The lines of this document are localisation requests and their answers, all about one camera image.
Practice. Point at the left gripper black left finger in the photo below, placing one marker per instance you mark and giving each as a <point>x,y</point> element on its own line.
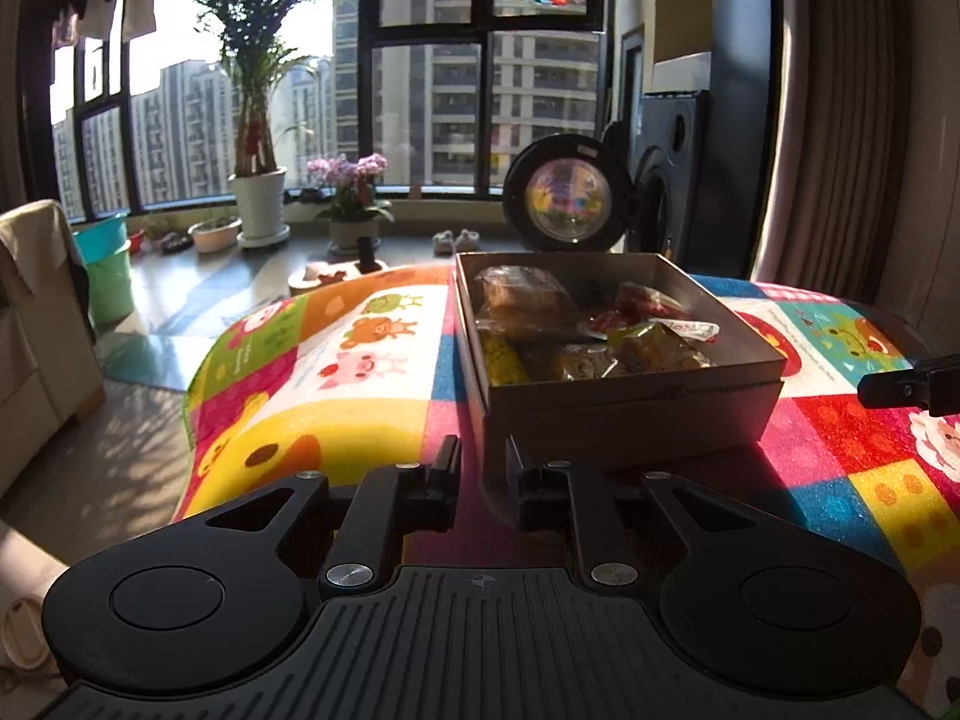
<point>391,503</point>

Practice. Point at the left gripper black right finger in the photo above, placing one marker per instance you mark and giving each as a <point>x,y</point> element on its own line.
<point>578,503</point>

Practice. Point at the brown cardboard box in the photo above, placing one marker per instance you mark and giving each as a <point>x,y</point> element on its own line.
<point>622,421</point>

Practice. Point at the clear bread snack bag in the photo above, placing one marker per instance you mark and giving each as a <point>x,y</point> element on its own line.
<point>526,304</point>

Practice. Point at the yellow snack packet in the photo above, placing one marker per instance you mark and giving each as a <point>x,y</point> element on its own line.
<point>504,367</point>

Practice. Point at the red cartoon snack bag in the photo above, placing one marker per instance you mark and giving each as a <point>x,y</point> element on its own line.
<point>633,304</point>

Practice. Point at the green edged clear snack packet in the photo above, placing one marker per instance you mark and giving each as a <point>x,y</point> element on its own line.
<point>695,331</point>

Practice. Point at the colourful cartoon play mat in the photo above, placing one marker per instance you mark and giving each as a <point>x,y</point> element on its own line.
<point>321,379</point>

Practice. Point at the beige curtain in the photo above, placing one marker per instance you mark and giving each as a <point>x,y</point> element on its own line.
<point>839,146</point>

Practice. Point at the pair of white slippers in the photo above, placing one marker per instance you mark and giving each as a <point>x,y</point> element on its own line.
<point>446,243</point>

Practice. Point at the pink orchid in pot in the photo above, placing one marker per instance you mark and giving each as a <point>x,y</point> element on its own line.
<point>348,199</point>

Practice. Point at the round washing machine door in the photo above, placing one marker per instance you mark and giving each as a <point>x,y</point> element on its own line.
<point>569,192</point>

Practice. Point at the dark grey washing machine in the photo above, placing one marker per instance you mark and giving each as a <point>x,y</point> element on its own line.
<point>666,154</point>

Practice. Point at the low white planter bowl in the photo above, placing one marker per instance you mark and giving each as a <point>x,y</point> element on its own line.
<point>215,235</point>

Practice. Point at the green plastic bucket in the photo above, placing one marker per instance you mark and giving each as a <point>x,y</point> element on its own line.
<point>110,287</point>

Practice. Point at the teal plastic bucket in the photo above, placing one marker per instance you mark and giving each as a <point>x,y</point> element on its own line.
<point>99,240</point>

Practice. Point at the tall plant in white pot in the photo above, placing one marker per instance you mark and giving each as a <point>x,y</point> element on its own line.
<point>255,60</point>

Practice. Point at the beige tray with black post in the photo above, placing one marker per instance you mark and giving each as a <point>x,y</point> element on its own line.
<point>315,275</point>

